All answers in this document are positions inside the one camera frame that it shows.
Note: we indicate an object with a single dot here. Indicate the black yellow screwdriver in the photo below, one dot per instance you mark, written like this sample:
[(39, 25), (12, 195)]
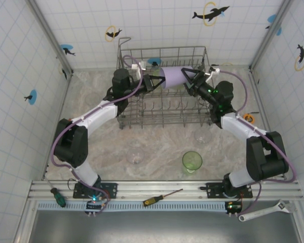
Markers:
[(150, 201)]

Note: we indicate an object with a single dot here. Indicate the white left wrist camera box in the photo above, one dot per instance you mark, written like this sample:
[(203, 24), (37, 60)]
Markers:
[(136, 67)]

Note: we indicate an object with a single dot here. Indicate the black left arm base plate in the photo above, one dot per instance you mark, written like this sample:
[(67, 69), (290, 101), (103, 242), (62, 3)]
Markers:
[(111, 189)]

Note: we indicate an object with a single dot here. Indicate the aluminium frame post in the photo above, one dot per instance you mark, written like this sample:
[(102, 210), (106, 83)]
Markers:
[(271, 35), (49, 35)]

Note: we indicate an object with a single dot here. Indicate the silver adjustable wrench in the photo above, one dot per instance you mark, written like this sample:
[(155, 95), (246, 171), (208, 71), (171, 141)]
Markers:
[(258, 213)]

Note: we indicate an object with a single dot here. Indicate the purple plastic cup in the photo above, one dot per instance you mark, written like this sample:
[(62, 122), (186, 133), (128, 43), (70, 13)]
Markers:
[(173, 77)]

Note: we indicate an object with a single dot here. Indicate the orange yellow tape measure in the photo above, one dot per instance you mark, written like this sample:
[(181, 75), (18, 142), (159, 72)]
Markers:
[(249, 118)]

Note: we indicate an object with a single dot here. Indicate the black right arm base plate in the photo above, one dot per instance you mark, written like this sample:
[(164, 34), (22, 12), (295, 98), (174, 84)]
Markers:
[(212, 191)]

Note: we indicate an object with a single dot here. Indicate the clear plastic cup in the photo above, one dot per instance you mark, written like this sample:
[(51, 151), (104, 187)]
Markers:
[(202, 138), (135, 157)]

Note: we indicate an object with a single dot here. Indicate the steel sheet panel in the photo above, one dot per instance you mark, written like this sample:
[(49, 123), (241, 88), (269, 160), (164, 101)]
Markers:
[(154, 227)]

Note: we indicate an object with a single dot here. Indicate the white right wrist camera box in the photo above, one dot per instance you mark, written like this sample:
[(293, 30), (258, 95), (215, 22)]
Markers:
[(214, 73)]

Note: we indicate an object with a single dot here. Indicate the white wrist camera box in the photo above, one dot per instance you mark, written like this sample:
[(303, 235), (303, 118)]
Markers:
[(136, 67), (214, 73)]

